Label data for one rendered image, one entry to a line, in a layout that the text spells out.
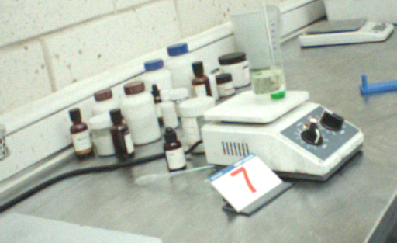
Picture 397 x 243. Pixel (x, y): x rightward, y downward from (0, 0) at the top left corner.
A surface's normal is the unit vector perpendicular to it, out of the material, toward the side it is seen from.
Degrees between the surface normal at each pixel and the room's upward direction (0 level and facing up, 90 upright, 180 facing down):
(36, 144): 90
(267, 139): 90
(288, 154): 90
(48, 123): 90
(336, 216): 0
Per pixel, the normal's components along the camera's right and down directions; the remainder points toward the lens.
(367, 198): -0.16, -0.94
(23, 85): 0.87, 0.01
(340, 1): -0.41, 0.40
